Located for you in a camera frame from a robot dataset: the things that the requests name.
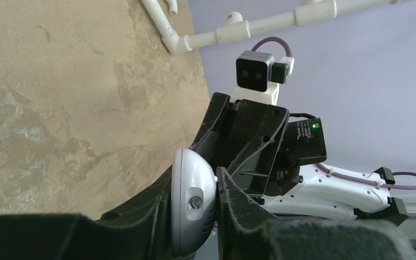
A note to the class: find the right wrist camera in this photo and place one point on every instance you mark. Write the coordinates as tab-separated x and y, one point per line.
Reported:
259	76

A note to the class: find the white remote control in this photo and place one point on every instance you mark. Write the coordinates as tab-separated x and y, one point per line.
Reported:
193	202

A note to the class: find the white PVC pipe frame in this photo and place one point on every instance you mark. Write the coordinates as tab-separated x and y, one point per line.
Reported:
237	29

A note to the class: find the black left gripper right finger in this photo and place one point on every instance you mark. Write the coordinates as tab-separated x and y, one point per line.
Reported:
247	231

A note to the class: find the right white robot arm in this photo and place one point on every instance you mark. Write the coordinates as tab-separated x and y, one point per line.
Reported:
279	164

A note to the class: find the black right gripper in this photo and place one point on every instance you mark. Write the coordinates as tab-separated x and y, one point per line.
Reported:
265	150

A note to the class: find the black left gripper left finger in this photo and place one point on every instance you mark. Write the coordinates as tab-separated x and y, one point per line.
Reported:
137	229

